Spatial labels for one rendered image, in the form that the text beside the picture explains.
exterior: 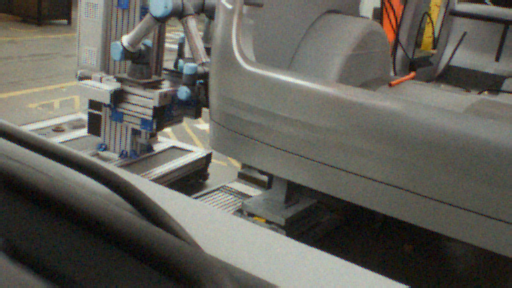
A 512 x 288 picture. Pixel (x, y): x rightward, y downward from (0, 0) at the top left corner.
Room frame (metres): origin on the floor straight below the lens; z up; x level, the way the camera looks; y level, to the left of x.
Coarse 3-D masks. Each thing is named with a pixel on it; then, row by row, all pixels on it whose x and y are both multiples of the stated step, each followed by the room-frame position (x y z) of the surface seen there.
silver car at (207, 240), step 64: (0, 128) 0.47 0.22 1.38; (0, 192) 0.46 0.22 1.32; (64, 192) 0.38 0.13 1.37; (128, 192) 0.39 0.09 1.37; (0, 256) 0.32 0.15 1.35; (64, 256) 0.41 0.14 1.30; (128, 256) 0.37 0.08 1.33; (192, 256) 0.31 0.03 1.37; (256, 256) 0.34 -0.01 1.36; (320, 256) 0.35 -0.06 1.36
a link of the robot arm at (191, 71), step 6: (186, 66) 2.95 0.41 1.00; (192, 66) 2.95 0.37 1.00; (198, 66) 2.98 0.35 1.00; (186, 72) 2.95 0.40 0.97; (192, 72) 2.94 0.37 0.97; (198, 72) 2.98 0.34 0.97; (204, 72) 3.02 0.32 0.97; (186, 78) 2.95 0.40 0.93; (192, 78) 2.95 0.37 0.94; (198, 78) 2.98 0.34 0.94; (186, 84) 2.94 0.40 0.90; (192, 84) 2.95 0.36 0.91
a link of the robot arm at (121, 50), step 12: (156, 0) 3.05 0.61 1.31; (168, 0) 3.04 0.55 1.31; (180, 0) 3.12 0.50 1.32; (156, 12) 3.04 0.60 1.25; (168, 12) 3.04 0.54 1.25; (180, 12) 3.11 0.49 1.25; (144, 24) 3.12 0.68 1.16; (156, 24) 3.11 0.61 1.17; (132, 36) 3.17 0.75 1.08; (144, 36) 3.15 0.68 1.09; (120, 48) 3.18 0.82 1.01; (132, 48) 3.19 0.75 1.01; (120, 60) 3.20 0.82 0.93; (132, 60) 3.30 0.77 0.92
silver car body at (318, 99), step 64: (256, 0) 2.22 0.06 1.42; (320, 0) 2.95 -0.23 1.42; (448, 0) 5.19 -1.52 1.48; (256, 64) 2.07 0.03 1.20; (320, 64) 2.72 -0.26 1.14; (384, 64) 3.20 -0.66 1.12; (448, 64) 5.00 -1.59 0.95; (256, 128) 2.08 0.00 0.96; (320, 128) 1.89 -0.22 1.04; (384, 128) 1.76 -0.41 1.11; (448, 128) 1.66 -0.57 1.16; (384, 192) 1.81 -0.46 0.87; (448, 192) 1.68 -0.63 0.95
